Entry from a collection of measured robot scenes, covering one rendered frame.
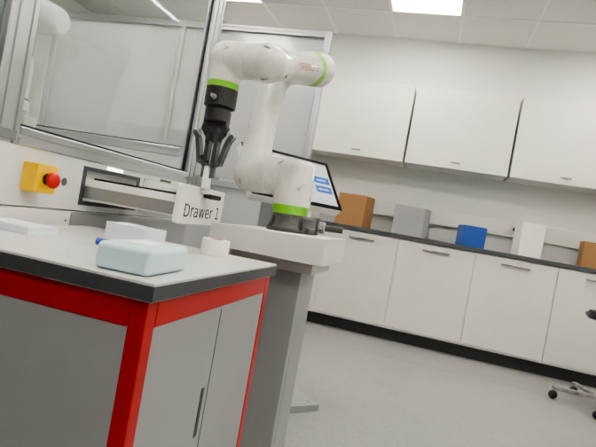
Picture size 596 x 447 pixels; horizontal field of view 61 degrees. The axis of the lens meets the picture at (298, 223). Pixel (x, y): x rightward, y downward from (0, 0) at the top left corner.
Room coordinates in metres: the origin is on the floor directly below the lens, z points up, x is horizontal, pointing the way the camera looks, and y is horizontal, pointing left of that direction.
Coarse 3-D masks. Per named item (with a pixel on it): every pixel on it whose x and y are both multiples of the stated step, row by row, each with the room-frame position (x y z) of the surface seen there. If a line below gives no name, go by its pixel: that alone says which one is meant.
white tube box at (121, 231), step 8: (112, 224) 1.27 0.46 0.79; (120, 224) 1.26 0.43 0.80; (128, 224) 1.31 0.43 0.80; (136, 224) 1.34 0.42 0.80; (112, 232) 1.27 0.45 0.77; (120, 232) 1.25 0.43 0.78; (128, 232) 1.24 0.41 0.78; (136, 232) 1.23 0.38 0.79; (144, 232) 1.23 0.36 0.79; (152, 232) 1.25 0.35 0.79; (160, 232) 1.28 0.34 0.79; (160, 240) 1.28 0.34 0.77
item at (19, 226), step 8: (0, 224) 1.05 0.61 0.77; (8, 224) 1.04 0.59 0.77; (16, 224) 1.04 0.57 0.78; (24, 224) 1.05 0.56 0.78; (32, 224) 1.08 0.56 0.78; (40, 224) 1.11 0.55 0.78; (24, 232) 1.03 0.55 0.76; (32, 232) 1.04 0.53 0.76; (40, 232) 1.06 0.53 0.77; (48, 232) 1.08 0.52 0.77; (56, 232) 1.11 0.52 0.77
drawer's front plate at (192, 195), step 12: (180, 192) 1.36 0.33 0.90; (192, 192) 1.42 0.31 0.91; (204, 192) 1.49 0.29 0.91; (216, 192) 1.58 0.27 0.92; (180, 204) 1.36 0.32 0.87; (192, 204) 1.44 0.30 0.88; (204, 204) 1.51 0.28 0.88; (216, 204) 1.59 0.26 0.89; (180, 216) 1.38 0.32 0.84; (192, 216) 1.45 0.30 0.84; (204, 216) 1.52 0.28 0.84; (216, 216) 1.61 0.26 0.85
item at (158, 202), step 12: (96, 180) 1.45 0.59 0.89; (84, 192) 1.46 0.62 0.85; (96, 192) 1.45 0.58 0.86; (108, 192) 1.44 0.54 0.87; (120, 192) 1.43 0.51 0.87; (132, 192) 1.42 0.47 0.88; (144, 192) 1.41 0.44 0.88; (156, 192) 1.40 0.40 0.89; (108, 204) 1.44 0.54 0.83; (120, 204) 1.43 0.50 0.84; (132, 204) 1.42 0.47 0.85; (144, 204) 1.41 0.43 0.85; (156, 204) 1.40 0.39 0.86; (168, 204) 1.39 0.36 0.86
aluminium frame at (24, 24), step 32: (0, 0) 1.14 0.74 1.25; (32, 0) 1.18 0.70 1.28; (224, 0) 2.10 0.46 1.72; (0, 32) 1.14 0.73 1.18; (32, 32) 1.19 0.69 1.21; (0, 64) 1.13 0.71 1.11; (0, 96) 1.14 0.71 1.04; (0, 128) 1.15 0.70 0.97; (32, 128) 1.26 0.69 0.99; (192, 128) 2.04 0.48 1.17; (96, 160) 1.48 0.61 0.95; (128, 160) 1.63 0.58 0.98; (192, 160) 2.07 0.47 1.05
